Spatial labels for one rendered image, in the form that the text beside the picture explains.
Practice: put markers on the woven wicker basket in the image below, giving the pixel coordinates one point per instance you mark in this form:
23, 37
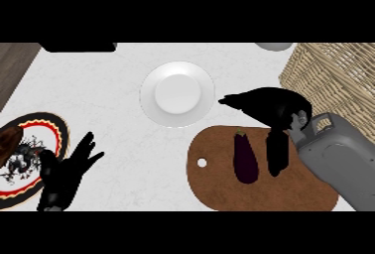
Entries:
337, 79

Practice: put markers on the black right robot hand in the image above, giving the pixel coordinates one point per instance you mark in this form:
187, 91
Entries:
274, 105

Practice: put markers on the pale grey round object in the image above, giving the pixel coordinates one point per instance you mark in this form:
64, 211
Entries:
274, 46

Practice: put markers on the purple eggplant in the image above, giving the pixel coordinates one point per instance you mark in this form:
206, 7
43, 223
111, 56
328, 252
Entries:
246, 158

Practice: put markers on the brown wooden cutting board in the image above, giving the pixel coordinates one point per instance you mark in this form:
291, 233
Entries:
234, 195

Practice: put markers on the black red patterned plate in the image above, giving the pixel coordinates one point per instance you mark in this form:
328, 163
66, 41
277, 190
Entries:
35, 149

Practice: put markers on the black appliance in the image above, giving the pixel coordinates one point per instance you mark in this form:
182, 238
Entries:
79, 47

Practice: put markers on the white round plate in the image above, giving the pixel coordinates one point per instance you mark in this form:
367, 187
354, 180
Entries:
178, 94

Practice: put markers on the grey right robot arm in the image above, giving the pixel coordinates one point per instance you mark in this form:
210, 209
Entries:
337, 162

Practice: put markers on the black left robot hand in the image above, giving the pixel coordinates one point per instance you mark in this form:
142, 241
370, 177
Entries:
64, 172

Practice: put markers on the brown food item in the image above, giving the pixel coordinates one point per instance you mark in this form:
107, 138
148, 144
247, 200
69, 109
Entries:
10, 144

